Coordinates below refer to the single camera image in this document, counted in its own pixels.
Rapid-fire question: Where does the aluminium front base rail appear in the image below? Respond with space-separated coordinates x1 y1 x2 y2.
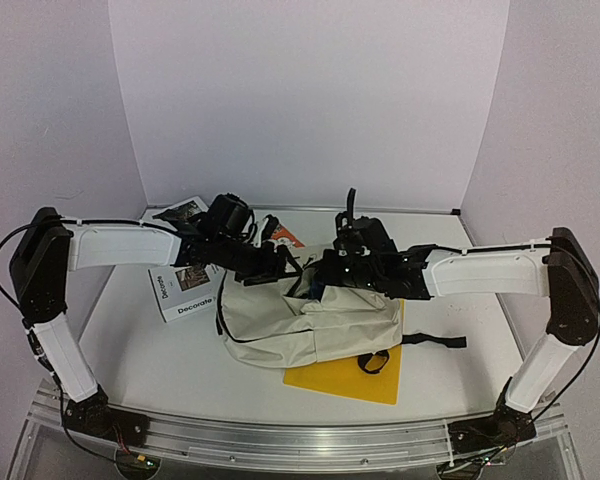
6 383 584 479

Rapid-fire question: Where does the orange comic book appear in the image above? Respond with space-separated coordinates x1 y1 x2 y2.
270 223 304 248

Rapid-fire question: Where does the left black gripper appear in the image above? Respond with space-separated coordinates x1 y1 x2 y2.
213 234 302 287

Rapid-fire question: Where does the white palm leaf book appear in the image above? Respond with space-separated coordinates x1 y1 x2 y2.
152 196 208 224

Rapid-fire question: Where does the aluminium table edge rail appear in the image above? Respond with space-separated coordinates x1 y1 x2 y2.
147 202 464 216

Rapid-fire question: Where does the yellow plastic folder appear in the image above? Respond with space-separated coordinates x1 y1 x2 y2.
282 299 406 405

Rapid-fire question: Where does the beige canvas backpack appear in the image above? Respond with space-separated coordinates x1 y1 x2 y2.
216 255 467 369

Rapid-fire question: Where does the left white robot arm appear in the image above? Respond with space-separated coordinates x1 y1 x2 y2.
0 206 300 435

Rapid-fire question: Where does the white Decorate furniture book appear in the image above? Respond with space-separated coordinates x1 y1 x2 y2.
148 265 225 323

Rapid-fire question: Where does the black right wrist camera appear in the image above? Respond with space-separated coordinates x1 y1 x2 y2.
333 187 398 256

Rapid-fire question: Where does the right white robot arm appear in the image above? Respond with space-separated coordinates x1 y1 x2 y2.
317 228 600 414

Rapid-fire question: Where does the blue glasses case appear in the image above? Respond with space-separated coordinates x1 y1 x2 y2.
307 282 325 301

